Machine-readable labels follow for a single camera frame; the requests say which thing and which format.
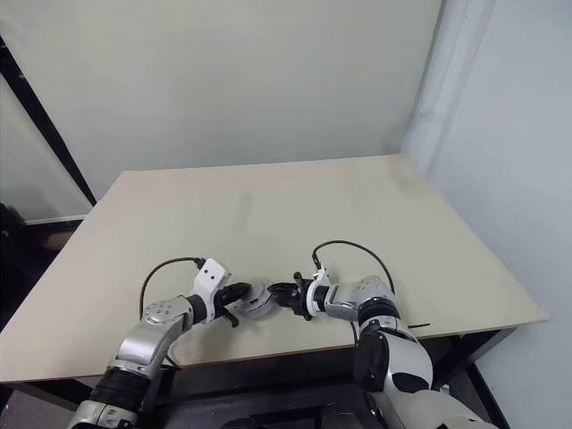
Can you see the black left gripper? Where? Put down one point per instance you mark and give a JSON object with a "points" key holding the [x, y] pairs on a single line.
{"points": [[221, 304]]}

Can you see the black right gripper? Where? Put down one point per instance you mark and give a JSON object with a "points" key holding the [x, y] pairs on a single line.
{"points": [[300, 297]]}

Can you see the motor stator with copper windings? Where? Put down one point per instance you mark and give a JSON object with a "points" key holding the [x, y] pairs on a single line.
{"points": [[259, 308]]}

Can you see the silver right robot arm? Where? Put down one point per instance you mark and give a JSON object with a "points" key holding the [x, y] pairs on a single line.
{"points": [[393, 357]]}

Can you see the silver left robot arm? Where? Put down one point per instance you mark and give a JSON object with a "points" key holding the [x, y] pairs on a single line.
{"points": [[147, 339]]}

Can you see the black bag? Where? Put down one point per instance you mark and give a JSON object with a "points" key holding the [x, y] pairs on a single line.
{"points": [[9, 223]]}

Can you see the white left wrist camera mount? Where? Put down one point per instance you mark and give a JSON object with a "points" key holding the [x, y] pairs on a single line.
{"points": [[211, 275]]}

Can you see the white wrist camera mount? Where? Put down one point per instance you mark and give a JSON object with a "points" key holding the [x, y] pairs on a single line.
{"points": [[211, 275], [321, 277]]}

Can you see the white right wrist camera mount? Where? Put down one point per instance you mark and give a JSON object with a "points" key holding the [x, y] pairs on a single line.
{"points": [[321, 277]]}

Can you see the black table frame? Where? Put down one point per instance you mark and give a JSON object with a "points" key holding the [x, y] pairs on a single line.
{"points": [[290, 375]]}

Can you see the black diagonal frame bar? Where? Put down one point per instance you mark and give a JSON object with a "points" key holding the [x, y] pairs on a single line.
{"points": [[47, 127]]}

